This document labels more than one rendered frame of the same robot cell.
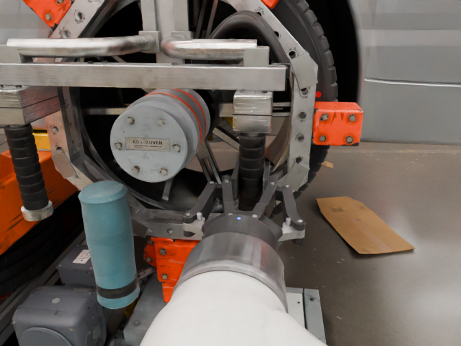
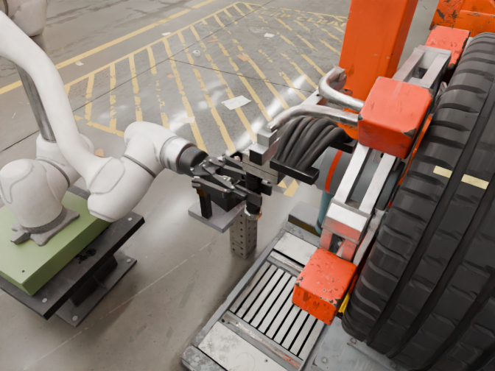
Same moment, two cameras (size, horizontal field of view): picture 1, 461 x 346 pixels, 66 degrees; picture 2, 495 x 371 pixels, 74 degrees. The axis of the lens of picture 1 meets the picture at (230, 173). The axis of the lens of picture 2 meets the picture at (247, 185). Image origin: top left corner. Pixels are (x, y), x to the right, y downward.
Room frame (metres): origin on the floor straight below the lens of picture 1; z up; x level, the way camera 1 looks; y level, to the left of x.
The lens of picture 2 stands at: (0.70, -0.53, 1.36)
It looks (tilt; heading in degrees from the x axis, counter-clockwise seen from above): 43 degrees down; 117
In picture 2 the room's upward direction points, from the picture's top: straight up
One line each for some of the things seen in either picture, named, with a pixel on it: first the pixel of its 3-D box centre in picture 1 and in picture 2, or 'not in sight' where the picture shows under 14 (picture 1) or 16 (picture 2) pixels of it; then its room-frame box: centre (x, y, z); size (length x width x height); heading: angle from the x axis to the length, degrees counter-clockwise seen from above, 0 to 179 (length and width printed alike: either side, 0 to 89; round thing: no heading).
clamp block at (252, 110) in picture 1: (254, 106); (266, 162); (0.49, -0.03, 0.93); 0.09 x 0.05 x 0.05; 173
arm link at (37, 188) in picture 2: not in sight; (30, 189); (-0.38, -0.13, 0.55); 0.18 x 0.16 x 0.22; 102
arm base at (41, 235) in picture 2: not in sight; (39, 220); (-0.38, -0.16, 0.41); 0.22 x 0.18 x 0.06; 89
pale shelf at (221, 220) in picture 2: not in sight; (238, 188); (0.22, 0.32, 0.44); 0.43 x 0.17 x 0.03; 83
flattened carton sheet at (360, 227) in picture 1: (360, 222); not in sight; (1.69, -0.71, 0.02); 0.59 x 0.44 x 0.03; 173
